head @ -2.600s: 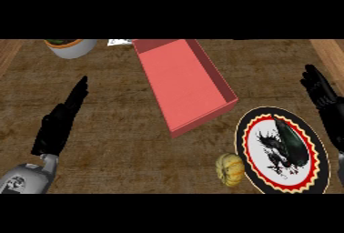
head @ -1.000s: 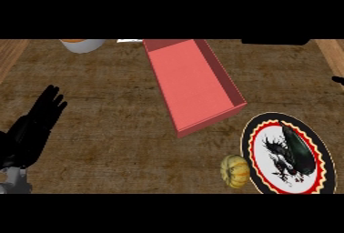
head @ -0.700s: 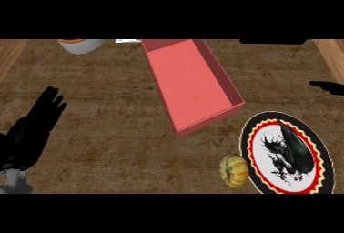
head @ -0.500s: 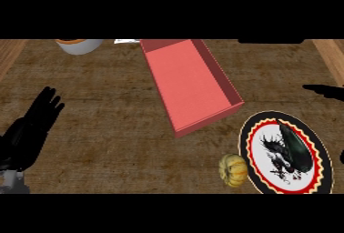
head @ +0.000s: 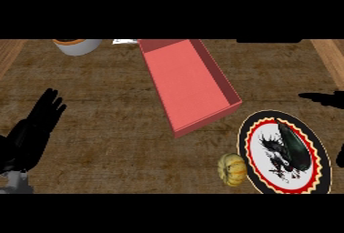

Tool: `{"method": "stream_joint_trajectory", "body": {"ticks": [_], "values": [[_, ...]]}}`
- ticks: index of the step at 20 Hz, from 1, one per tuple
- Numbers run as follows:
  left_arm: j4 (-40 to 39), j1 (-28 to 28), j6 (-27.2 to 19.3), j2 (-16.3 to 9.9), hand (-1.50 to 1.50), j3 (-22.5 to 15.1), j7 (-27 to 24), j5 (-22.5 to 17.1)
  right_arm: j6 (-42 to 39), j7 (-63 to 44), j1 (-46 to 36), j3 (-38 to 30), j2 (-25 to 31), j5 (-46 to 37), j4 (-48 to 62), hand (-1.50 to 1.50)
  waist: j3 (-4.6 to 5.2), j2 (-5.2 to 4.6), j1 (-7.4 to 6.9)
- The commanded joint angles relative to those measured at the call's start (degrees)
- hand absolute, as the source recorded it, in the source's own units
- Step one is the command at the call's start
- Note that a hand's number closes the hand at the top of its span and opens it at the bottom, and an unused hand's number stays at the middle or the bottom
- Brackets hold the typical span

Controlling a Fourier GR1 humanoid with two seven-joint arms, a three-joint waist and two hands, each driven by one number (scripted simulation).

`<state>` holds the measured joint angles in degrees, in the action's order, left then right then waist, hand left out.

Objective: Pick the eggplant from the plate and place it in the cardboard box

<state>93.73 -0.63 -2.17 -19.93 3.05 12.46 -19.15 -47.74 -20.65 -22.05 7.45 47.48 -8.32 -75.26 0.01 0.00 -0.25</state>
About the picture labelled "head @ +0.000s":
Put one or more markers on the white flat object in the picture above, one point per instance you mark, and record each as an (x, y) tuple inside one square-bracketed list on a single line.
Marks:
[(124, 41)]

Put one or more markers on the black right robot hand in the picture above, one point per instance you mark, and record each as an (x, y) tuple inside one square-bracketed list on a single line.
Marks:
[(329, 98)]

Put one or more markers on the yellow squash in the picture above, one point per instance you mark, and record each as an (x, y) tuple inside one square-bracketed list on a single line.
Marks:
[(231, 169)]

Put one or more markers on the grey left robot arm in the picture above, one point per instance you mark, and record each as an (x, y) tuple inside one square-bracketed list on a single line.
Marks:
[(16, 182)]

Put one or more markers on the dark green eggplant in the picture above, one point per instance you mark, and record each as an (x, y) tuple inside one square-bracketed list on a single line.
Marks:
[(293, 145)]

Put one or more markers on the black red white plate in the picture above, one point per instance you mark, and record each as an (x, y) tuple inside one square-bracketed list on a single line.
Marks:
[(286, 153)]

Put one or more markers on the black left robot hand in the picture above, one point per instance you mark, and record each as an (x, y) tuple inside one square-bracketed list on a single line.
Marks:
[(32, 130)]

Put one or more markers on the red cardboard box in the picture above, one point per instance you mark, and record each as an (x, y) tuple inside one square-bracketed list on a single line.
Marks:
[(190, 86)]

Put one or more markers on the white pot with orange rim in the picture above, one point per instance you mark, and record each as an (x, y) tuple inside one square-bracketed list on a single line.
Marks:
[(76, 46)]

